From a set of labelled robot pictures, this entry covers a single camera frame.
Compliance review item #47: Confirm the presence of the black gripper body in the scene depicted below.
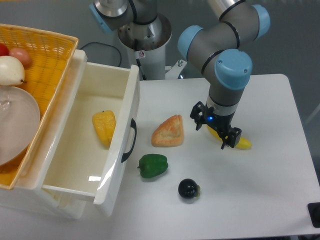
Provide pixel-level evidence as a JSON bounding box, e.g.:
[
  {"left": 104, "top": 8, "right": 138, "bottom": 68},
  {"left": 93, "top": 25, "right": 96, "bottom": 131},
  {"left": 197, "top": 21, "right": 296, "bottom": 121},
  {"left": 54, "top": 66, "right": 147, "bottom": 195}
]
[{"left": 207, "top": 113, "right": 235, "bottom": 137}]

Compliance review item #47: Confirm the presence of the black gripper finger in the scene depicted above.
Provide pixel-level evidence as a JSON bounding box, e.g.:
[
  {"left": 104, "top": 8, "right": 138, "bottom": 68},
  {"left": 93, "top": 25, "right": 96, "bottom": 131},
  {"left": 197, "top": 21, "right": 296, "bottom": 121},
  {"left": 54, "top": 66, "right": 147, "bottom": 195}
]
[
  {"left": 220, "top": 126, "right": 242, "bottom": 150},
  {"left": 190, "top": 101, "right": 207, "bottom": 131}
]

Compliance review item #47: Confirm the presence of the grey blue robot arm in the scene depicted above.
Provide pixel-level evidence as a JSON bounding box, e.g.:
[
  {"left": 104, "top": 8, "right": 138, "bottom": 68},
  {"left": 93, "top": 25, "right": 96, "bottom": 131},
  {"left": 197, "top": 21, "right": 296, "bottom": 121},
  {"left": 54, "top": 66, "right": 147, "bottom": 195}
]
[{"left": 89, "top": 0, "right": 271, "bottom": 148}]

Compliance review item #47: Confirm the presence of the white drawer cabinet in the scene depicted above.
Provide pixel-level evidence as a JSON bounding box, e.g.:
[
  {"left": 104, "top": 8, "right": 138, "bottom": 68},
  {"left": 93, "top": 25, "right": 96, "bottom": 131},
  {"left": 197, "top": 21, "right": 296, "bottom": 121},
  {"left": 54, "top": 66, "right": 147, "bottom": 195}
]
[{"left": 0, "top": 50, "right": 87, "bottom": 218}]

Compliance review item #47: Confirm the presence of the yellow banana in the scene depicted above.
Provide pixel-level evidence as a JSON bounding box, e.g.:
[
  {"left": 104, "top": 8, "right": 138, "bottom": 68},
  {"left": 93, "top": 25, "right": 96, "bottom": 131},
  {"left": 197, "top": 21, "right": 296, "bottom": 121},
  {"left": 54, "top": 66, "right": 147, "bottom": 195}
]
[{"left": 207, "top": 125, "right": 252, "bottom": 150}]

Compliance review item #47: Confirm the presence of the toy bread pastry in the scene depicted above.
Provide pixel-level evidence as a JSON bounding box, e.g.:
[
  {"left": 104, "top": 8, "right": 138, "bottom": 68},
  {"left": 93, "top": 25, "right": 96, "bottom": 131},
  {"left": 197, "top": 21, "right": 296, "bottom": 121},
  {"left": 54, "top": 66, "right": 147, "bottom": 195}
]
[{"left": 151, "top": 114, "right": 184, "bottom": 148}]

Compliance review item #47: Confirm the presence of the dark purple eggplant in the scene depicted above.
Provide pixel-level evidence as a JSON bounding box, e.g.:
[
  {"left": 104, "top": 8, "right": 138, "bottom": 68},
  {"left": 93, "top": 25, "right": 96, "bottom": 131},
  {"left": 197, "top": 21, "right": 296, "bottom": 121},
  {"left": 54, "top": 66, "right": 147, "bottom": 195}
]
[{"left": 178, "top": 178, "right": 201, "bottom": 200}]

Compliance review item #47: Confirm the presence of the green bell pepper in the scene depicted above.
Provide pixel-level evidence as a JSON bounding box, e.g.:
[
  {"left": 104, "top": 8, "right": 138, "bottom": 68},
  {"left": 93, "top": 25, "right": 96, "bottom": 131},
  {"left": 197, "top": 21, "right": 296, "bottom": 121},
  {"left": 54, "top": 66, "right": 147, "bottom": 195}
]
[{"left": 137, "top": 153, "right": 169, "bottom": 179}]

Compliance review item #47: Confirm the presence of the yellow bell pepper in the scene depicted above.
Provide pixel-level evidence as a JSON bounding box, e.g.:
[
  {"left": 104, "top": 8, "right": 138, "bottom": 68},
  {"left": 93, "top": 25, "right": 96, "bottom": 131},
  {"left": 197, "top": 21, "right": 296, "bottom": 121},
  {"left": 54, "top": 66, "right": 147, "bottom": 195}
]
[{"left": 92, "top": 110, "right": 116, "bottom": 148}]

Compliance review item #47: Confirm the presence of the black corner object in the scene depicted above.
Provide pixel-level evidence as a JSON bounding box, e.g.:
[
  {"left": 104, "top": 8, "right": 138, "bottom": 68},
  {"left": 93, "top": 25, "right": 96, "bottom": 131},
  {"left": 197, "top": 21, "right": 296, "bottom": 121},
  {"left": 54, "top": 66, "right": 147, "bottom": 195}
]
[{"left": 307, "top": 202, "right": 320, "bottom": 228}]

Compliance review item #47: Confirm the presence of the yellow woven basket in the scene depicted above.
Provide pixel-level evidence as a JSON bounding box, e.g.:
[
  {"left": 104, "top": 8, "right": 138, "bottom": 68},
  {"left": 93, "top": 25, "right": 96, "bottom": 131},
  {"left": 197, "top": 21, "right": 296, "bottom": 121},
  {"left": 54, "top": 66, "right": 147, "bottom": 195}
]
[{"left": 0, "top": 23, "right": 79, "bottom": 190}]

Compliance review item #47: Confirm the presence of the beige plate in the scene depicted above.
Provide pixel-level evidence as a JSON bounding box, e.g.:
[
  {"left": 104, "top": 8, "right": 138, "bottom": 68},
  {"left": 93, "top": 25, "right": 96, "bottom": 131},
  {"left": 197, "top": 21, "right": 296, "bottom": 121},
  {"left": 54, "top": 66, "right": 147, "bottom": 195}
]
[{"left": 0, "top": 86, "right": 40, "bottom": 165}]

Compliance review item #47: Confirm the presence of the pink peach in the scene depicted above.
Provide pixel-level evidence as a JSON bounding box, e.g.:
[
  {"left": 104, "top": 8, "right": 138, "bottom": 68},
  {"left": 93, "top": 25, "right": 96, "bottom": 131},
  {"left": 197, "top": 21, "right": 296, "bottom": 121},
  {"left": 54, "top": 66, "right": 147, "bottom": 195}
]
[{"left": 9, "top": 47, "right": 32, "bottom": 68}]

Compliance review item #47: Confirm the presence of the white pear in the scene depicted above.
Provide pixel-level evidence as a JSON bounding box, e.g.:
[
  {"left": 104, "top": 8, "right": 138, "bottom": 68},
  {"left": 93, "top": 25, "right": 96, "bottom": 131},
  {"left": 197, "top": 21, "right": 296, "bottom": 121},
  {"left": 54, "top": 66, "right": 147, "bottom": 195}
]
[{"left": 0, "top": 55, "right": 25, "bottom": 86}]

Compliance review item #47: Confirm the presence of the red tomato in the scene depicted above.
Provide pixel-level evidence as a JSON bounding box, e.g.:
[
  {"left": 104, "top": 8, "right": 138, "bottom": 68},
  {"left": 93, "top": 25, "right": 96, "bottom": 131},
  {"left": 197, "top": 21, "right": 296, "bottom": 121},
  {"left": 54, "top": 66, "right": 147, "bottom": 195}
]
[{"left": 0, "top": 43, "right": 9, "bottom": 57}]

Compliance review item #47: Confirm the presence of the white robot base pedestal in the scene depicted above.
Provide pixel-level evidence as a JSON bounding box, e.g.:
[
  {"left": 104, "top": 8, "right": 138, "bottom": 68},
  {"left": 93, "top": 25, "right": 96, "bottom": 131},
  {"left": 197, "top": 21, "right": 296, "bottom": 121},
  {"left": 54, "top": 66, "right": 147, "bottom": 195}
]
[{"left": 117, "top": 13, "right": 187, "bottom": 81}]

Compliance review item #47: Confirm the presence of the black cable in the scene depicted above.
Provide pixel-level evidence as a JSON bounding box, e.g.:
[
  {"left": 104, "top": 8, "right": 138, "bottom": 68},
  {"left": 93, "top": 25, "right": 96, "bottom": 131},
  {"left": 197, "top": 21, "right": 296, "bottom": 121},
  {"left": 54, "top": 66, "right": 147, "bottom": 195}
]
[{"left": 79, "top": 41, "right": 122, "bottom": 68}]

